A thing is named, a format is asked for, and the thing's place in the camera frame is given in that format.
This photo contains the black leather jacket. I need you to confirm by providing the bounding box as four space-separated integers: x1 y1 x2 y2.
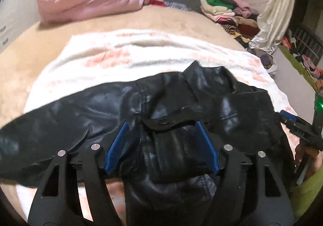
1 62 292 225

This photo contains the green sleeve forearm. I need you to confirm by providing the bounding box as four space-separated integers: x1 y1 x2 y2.
290 167 323 219

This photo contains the basket of clothes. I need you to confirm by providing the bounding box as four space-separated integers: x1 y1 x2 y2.
246 48 278 77

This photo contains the pile of folded clothes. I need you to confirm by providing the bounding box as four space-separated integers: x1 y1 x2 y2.
200 0 259 48

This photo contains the person's right hand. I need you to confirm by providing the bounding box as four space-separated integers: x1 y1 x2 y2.
295 144 322 180

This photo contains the cream satin curtain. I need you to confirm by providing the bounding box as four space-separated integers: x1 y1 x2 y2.
249 0 295 54

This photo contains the white peach patterned blanket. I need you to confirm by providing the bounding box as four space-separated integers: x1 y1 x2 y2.
15 28 301 221

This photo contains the beige bed sheet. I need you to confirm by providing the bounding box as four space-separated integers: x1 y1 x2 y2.
1 6 242 126

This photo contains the white wardrobe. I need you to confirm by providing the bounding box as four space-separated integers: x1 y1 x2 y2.
0 0 40 51

